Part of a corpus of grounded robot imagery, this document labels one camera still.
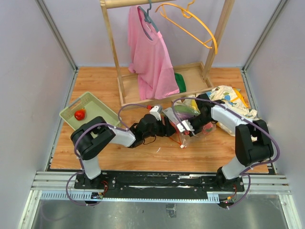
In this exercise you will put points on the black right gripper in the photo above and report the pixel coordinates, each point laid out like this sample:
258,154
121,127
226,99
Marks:
196,130

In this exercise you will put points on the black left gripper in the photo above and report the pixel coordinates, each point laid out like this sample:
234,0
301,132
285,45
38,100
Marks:
167,130

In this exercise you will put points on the clear zip top bag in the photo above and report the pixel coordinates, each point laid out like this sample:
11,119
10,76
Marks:
182,140

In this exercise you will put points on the red plush fruit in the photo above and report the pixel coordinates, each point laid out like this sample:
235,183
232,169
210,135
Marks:
80,114

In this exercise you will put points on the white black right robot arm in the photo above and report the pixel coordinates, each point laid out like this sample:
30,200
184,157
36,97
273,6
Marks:
252,143

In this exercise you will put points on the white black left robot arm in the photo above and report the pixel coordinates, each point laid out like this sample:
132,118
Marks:
92,137

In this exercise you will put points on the green plush vegetable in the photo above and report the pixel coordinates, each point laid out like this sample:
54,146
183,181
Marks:
183,109

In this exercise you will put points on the purple plush eggplant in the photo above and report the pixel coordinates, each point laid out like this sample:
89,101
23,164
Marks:
184,115

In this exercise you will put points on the cartoon print children's garment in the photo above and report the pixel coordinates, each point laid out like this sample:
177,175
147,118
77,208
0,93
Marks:
232,98

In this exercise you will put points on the wooden clothes rack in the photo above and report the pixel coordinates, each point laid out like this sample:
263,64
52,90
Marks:
195,74

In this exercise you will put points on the green cloth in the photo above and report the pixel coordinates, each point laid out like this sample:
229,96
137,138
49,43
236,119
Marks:
180,82

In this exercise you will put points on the pink t-shirt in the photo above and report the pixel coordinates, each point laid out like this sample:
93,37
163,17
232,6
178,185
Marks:
149,59

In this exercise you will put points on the light green plastic basket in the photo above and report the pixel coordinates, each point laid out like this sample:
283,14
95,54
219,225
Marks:
93,108

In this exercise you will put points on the yellow clothes hanger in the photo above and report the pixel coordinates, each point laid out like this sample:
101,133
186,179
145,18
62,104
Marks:
190,21

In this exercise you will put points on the grey clothes hanger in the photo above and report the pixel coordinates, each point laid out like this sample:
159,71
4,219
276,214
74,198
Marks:
148,20

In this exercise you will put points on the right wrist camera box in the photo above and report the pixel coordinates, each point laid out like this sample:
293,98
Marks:
185,127

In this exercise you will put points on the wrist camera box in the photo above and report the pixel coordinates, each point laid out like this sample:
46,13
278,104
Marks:
156,111
185,127

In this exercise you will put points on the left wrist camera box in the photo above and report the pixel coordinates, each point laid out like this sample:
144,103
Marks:
156,111

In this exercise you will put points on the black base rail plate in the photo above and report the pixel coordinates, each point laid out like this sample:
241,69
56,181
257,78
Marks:
205,182

